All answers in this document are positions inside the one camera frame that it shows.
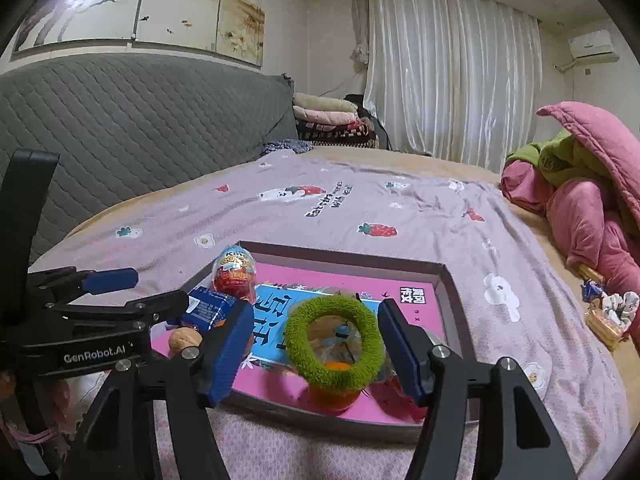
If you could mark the tan walnut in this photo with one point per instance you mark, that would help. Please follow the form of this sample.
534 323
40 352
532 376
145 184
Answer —
181 338

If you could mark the stack of folded blankets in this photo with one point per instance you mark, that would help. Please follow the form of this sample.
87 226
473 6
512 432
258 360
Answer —
328 121

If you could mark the blue cookie packet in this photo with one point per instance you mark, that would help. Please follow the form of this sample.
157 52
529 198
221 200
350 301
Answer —
206 309

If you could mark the white patterned cloth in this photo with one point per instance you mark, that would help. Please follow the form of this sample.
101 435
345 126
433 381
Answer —
620 310

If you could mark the grey quilted headboard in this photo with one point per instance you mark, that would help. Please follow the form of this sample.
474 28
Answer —
128 124

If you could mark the green garment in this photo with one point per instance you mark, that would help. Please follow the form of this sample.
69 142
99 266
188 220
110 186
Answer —
561 159

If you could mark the white satin curtain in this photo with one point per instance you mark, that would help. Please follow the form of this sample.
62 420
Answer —
455 79

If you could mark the clear red surprise egg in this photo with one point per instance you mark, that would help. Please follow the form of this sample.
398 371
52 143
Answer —
400 401

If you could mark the white air conditioner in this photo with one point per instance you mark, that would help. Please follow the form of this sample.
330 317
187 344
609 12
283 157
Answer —
593 47

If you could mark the green fuzzy scrunchie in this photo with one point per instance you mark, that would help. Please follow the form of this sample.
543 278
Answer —
336 375

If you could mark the grey box lid tray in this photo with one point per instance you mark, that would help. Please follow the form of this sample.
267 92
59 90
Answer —
457 330

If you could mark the blue patterned cloth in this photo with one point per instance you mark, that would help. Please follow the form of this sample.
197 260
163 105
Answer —
295 145

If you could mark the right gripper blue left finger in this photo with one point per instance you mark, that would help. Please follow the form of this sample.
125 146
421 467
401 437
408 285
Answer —
224 350

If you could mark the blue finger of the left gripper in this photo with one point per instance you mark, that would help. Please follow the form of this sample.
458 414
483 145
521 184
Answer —
102 282
159 308

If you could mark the orange mandarin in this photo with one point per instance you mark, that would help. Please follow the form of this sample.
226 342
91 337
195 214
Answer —
332 400

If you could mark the floral wall painting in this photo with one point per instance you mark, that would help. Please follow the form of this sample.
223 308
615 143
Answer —
233 28

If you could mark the pink strawberry print blanket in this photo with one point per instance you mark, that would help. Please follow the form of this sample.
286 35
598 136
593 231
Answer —
515 303

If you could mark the pink quilted comforter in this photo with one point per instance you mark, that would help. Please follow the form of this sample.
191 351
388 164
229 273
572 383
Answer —
591 222

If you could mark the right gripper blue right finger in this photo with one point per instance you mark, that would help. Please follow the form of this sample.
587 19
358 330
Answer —
408 346

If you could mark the blue red surprise egg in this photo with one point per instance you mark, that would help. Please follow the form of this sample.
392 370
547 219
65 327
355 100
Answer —
235 273

